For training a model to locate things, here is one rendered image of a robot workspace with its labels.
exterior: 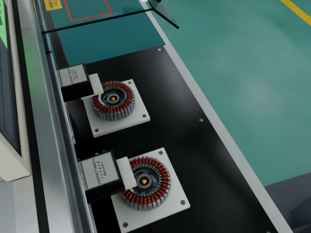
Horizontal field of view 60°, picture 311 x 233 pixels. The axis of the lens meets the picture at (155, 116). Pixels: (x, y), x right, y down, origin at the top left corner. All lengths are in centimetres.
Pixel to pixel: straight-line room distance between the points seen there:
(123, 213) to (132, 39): 60
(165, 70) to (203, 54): 128
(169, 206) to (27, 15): 43
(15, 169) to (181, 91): 58
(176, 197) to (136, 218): 9
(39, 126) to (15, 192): 7
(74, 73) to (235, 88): 141
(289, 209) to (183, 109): 95
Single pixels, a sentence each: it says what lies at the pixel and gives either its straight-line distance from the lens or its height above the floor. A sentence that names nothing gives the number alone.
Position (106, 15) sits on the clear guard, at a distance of 52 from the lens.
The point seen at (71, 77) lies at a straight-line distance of 62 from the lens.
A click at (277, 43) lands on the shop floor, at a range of 236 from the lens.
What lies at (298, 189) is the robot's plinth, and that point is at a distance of 160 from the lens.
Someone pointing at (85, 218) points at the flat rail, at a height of 104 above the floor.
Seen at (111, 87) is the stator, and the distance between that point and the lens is 73.
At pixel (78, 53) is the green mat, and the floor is 75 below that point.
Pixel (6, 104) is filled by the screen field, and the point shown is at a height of 116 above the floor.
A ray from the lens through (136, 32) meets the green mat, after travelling 101.
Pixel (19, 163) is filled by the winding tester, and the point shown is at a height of 114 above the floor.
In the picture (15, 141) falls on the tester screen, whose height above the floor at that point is 114.
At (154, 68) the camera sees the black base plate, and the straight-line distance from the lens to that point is 83.
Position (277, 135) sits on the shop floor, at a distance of 175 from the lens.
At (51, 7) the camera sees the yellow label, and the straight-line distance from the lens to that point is 57.
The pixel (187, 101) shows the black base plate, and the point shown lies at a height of 77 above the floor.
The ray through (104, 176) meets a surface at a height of 92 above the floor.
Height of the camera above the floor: 134
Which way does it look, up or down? 54 degrees down
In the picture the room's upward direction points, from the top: straight up
